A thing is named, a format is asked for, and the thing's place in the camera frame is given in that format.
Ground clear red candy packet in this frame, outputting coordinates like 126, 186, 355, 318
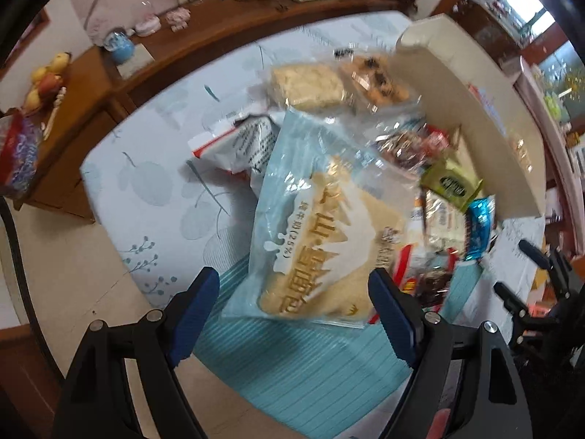
377, 125, 453, 170

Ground clear yellow crispy cake packet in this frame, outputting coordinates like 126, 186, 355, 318
260, 61, 352, 113

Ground grey square mat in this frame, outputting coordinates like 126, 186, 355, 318
116, 45, 155, 78

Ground pink pig figurine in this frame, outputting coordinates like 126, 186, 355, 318
165, 9, 190, 32

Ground blue snack packet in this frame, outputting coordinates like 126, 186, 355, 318
464, 196, 497, 261

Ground white brown snack packet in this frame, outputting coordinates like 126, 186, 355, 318
425, 192, 467, 243

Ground blue snow globe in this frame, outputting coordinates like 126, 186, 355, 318
104, 29, 134, 65

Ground white red snack bag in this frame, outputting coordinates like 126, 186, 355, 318
185, 114, 284, 188

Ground light blue bread packet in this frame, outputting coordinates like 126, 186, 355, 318
222, 110, 428, 329

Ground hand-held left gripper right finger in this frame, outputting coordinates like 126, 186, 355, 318
368, 269, 533, 439

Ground red snack packet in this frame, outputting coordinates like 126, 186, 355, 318
390, 244, 462, 307

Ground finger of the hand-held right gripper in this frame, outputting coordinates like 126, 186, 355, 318
492, 282, 533, 325
518, 239, 556, 275

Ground green snack packet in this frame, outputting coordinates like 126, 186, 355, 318
419, 158, 484, 213

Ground clear raisin pastry packet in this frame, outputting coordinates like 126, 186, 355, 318
336, 50, 423, 115

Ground fruit bowl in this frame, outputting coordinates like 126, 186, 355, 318
24, 52, 75, 111

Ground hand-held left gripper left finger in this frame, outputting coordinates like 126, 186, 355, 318
55, 267, 221, 439

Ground black cable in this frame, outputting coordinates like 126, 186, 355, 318
0, 199, 60, 376

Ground red tin in plastic bag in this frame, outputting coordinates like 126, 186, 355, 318
0, 114, 43, 199

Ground beige bead string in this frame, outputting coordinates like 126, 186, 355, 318
42, 87, 68, 139

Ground white plastic bin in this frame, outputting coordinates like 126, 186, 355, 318
394, 14, 548, 218

